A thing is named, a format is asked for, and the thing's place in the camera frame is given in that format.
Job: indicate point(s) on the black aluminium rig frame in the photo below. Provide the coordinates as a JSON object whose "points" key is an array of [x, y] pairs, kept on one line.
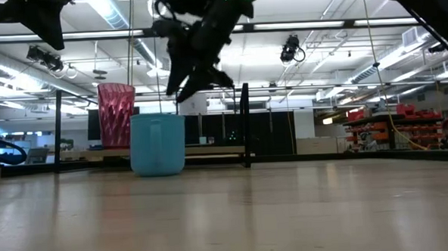
{"points": [[324, 158]]}

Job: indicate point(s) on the black ceiling-mounted camera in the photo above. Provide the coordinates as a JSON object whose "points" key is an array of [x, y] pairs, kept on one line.
{"points": [[289, 48], [45, 57]]}

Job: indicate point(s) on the black monitor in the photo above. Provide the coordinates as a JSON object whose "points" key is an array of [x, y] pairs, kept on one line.
{"points": [[93, 125]]}

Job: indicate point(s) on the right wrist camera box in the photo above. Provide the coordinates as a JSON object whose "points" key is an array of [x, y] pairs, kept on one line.
{"points": [[188, 2]]}

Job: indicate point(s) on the blue mug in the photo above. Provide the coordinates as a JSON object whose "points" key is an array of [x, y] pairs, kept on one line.
{"points": [[156, 143]]}

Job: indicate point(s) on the beige low cabinet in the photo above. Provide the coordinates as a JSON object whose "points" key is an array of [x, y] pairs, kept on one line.
{"points": [[316, 146]]}

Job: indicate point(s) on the red faceted plastic tumbler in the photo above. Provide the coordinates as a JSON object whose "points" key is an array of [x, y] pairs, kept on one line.
{"points": [[116, 115]]}

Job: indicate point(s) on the rack with red bins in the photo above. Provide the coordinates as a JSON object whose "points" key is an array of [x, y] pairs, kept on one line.
{"points": [[383, 135]]}

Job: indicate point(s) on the grey office chair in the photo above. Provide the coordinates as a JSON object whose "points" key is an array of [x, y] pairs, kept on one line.
{"points": [[38, 156]]}

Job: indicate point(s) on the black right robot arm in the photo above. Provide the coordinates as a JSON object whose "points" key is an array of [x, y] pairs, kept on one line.
{"points": [[430, 3]]}

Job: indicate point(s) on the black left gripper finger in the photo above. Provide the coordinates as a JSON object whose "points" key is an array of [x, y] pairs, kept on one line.
{"points": [[51, 34]]}

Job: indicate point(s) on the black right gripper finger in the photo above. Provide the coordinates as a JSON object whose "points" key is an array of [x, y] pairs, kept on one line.
{"points": [[210, 77], [178, 76]]}

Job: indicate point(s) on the black partition panel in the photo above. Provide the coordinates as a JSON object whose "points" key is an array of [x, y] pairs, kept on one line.
{"points": [[273, 134]]}

